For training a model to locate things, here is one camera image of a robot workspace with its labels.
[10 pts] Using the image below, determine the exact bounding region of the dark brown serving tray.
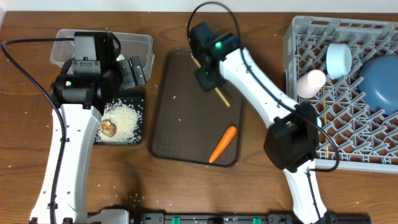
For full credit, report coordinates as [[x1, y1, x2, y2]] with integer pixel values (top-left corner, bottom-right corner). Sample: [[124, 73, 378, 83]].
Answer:
[[149, 49, 246, 167]]

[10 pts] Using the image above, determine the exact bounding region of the brown food scrap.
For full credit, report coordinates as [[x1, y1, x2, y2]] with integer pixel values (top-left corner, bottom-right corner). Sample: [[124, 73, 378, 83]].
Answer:
[[99, 119, 116, 138]]

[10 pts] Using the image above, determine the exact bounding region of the black plastic tray bin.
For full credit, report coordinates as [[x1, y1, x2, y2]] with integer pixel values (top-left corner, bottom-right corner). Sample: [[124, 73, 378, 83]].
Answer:
[[93, 89, 147, 146]]

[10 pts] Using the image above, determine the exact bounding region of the white tissue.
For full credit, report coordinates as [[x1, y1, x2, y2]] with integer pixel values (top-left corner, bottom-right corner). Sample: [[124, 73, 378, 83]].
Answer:
[[116, 54, 125, 61]]

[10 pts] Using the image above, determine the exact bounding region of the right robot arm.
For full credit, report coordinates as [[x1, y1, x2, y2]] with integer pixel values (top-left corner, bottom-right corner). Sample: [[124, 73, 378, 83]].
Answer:
[[187, 22, 326, 223]]

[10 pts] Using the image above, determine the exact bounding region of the grey dishwasher rack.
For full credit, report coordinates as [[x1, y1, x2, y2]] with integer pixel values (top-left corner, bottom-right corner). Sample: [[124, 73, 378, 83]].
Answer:
[[284, 16, 397, 174]]

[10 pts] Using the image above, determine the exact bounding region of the light blue cup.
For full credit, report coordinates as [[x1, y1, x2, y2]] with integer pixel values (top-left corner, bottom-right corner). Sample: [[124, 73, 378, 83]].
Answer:
[[317, 118, 322, 128]]

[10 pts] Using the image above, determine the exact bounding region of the pink cup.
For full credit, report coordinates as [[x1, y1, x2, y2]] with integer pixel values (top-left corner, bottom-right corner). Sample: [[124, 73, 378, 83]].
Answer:
[[297, 70, 326, 98]]

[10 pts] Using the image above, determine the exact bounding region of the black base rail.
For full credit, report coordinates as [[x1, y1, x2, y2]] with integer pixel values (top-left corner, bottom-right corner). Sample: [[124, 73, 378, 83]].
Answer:
[[86, 212, 373, 224]]

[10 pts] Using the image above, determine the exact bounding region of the white rice pile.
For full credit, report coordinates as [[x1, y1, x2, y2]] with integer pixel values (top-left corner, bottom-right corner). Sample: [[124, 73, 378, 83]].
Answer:
[[95, 99, 144, 144]]

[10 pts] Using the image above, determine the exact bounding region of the large blue plate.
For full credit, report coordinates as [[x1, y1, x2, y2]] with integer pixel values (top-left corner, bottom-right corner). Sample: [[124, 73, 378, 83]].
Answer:
[[359, 55, 397, 115]]

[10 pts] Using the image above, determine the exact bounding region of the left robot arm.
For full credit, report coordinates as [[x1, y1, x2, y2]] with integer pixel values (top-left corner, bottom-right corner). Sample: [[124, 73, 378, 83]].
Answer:
[[29, 30, 146, 223]]

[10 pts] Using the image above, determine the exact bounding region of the orange carrot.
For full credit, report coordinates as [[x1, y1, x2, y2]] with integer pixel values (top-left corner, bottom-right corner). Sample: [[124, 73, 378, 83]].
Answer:
[[208, 126, 237, 164]]

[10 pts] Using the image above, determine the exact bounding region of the clear plastic bin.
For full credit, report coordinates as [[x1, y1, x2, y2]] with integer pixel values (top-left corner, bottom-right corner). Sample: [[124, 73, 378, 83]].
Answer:
[[50, 32, 155, 81]]

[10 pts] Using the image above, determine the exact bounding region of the small light blue bowl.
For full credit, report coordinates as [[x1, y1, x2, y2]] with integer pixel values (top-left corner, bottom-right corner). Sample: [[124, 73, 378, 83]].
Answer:
[[326, 44, 352, 80]]

